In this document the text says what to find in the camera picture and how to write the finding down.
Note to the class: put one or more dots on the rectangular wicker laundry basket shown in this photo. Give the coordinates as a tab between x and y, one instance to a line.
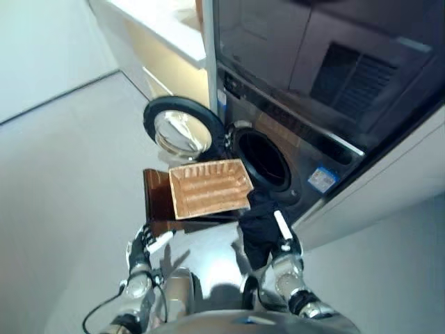
212	191

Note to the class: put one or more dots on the left robot leg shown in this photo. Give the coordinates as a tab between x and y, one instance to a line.
180	288

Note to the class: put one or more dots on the robot leg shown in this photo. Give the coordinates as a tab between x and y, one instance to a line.
180	288
252	290

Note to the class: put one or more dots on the dark grey tumble dryer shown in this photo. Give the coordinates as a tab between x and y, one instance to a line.
278	52

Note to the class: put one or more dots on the round washing machine door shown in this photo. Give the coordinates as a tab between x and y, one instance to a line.
180	132

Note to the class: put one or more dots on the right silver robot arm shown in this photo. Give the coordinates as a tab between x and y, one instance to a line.
295	282

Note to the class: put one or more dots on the blue energy sticker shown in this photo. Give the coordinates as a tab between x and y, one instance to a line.
222	98

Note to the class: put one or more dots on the white cabinet side panel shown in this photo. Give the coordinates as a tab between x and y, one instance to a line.
210	52

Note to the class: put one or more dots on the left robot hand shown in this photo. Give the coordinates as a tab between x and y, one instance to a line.
137	250

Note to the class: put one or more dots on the glossy brown stool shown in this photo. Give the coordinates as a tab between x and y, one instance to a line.
156	198

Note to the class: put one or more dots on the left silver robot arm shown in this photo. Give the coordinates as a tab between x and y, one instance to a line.
135	288

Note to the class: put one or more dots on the black garment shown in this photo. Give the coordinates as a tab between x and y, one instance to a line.
260	226

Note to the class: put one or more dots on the grey robot torso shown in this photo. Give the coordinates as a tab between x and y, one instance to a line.
250	321

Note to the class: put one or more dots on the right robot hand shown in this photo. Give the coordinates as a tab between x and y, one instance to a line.
290	248

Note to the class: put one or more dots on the dark grey washing machine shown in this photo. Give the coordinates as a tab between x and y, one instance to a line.
306	156

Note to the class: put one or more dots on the white counter cabinet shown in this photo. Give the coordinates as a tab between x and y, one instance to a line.
167	31

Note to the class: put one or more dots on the right robot leg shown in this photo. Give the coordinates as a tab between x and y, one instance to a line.
252	290

